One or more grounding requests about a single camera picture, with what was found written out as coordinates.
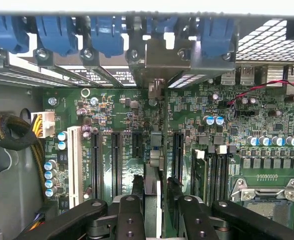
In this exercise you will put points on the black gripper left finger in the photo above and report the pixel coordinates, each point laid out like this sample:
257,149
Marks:
129,222

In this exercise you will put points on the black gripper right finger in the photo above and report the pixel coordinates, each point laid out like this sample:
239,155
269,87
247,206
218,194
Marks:
199,222

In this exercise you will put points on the long black expansion slot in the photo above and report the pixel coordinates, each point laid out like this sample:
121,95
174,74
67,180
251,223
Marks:
116,165
178,155
96,165

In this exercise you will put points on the white expansion slot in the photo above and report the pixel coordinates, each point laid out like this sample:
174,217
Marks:
75,167

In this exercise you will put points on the short black expansion slot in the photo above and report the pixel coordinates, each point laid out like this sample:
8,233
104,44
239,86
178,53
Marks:
137,145

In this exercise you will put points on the blue slot retention clip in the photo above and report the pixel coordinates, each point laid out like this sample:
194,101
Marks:
57,35
106,35
216,35
161,25
7,32

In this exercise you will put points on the green RAM stick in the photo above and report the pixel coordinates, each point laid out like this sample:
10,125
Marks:
201,175

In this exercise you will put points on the CPU socket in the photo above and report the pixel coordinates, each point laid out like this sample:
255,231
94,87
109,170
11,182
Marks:
269,212

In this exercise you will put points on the green motherboard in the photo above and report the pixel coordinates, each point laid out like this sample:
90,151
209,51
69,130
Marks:
261,120

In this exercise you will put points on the open black PC case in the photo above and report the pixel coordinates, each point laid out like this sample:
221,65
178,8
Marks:
211,64

